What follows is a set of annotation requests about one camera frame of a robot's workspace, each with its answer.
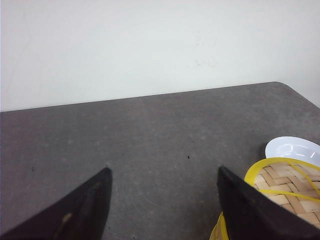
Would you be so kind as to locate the woven bamboo steamer lid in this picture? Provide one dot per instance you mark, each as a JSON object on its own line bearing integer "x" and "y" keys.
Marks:
{"x": 292, "y": 184}

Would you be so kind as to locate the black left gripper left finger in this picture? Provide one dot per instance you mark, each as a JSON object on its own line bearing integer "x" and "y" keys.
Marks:
{"x": 80, "y": 215}

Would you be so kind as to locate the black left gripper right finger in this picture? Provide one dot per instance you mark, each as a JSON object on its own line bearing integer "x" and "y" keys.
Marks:
{"x": 249, "y": 215}

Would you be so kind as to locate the white plate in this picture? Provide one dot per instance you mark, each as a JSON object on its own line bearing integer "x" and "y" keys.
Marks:
{"x": 294, "y": 148}

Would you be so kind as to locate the bamboo steamer with three buns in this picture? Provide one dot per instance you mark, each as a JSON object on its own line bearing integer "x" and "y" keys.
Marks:
{"x": 219, "y": 231}

